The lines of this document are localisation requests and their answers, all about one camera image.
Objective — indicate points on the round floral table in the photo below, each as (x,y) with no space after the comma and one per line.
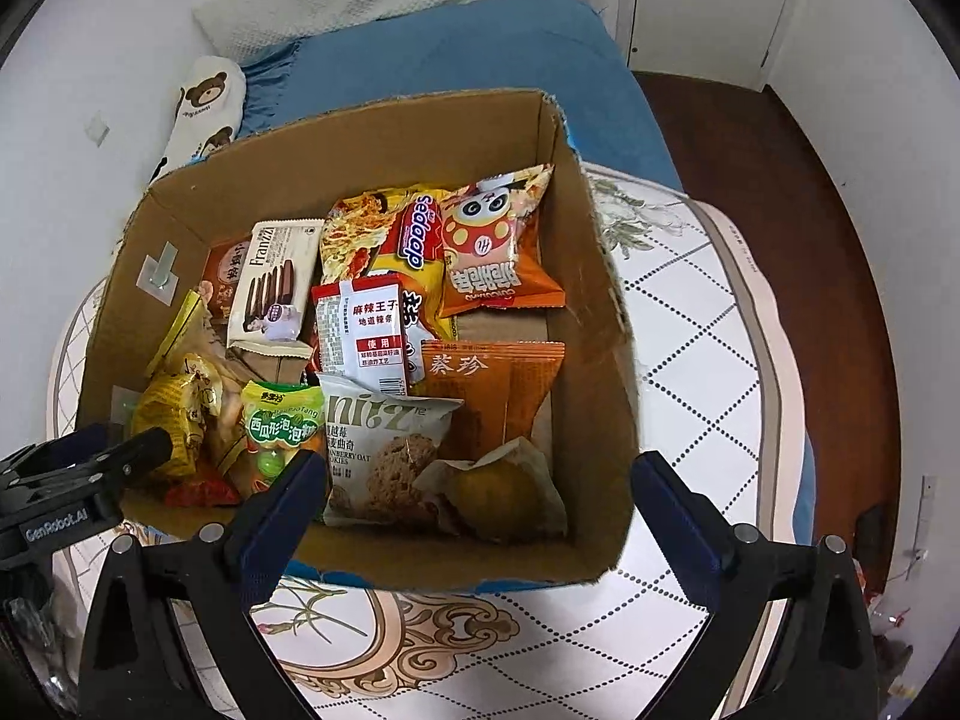
(525,652)

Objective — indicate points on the yellow red noodle packet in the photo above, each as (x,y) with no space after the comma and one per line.
(360,240)

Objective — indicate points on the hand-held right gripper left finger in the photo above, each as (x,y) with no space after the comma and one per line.
(296,499)

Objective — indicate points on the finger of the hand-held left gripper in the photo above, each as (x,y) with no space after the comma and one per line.
(67,450)
(139,457)

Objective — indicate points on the brown biscuit packet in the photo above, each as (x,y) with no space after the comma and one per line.
(225,277)

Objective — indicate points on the orange brown flat packet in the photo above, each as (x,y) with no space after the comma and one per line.
(510,382)

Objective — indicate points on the white wardrobe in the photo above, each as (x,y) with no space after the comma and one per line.
(705,7)

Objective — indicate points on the orange cartoon snack packet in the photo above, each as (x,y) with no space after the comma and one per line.
(487,277)

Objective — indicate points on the white chocolate stick packet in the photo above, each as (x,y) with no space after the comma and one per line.
(259,315)

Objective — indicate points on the clear wall hook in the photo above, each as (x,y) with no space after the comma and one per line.
(96,128)

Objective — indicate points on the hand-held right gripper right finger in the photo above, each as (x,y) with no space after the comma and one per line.
(679,517)

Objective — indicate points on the clear puffed snack packet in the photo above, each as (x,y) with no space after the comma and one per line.
(225,427)

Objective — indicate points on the white oat cookie packet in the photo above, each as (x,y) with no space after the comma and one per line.
(375,457)

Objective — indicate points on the tan paper packet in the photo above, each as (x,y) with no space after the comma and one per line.
(262,367)

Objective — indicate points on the yellow snack packet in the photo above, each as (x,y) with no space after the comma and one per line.
(176,405)

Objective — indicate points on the green candy packet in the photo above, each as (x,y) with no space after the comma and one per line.
(281,412)

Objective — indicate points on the pastry in clear wrapper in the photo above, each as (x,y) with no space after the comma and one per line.
(495,495)

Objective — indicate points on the cardboard box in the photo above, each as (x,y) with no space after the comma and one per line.
(589,330)

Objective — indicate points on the small red packet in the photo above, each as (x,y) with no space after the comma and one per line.
(199,493)

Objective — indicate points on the red white snack packet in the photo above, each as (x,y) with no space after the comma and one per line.
(367,337)

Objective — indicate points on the bear print pillow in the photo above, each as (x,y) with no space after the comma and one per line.
(202,101)

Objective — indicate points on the yellow green packet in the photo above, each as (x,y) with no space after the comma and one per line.
(176,330)

